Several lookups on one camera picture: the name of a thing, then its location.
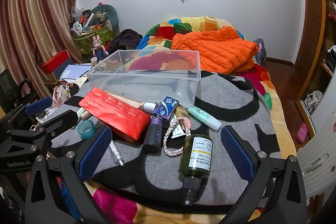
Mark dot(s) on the purple black spray bottle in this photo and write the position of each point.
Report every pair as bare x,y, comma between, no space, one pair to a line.
153,137

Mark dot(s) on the pink headphones black pouch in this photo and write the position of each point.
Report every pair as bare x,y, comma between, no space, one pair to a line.
60,96

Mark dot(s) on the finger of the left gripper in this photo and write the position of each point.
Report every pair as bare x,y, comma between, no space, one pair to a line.
61,123
38,106

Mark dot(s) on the white pen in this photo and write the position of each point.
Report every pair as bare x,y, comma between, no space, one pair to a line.
117,156

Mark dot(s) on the green bag of clutter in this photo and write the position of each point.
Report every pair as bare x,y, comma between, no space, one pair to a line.
92,23

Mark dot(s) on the orange puffer jacket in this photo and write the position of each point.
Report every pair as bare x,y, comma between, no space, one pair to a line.
222,51

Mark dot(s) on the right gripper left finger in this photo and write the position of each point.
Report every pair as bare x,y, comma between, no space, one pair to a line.
56,192

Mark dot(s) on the white toothpaste tube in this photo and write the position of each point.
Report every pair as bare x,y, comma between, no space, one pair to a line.
179,130

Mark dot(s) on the light green slim tube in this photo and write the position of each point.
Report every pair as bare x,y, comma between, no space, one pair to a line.
82,114

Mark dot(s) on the grey neck pillow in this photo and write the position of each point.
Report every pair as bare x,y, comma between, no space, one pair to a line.
110,14

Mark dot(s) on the red flat box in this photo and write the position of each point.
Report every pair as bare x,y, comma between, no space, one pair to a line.
54,62

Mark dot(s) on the grey black blanket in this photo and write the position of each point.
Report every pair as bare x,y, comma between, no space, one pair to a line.
153,179

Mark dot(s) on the white sneakers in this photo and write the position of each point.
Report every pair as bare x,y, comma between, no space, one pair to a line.
312,100

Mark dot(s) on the mint green tube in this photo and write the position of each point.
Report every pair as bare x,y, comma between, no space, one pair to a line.
205,117

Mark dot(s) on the wooden door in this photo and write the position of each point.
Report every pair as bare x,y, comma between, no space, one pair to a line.
312,36

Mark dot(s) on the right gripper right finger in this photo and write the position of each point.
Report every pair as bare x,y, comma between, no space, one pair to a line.
287,201

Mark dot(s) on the clear plastic storage bin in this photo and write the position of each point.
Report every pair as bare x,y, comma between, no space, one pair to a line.
149,75

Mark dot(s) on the blue white booklet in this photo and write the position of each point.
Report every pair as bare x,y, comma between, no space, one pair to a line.
74,71

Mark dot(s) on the striped brown curtain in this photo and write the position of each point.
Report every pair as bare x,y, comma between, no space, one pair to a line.
32,31

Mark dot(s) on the dark purple clothes pile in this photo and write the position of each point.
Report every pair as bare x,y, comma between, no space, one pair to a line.
128,39

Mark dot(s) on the colourful patchwork quilt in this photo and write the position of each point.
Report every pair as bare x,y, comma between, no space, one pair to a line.
118,208

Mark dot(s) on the red foil pouch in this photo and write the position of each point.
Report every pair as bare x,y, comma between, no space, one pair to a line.
125,120

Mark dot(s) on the pink croc shoe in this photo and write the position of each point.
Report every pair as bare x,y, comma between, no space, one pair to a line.
302,133

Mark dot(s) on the beige cream tube white cap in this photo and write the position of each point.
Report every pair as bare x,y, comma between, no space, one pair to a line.
147,107

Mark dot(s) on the pink rabbit toy figure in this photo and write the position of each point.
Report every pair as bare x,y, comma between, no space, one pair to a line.
99,50

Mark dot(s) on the blue small carton box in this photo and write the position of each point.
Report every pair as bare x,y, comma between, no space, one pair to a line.
165,108

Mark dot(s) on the green spray bottle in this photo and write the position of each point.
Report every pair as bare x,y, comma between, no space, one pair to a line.
195,165

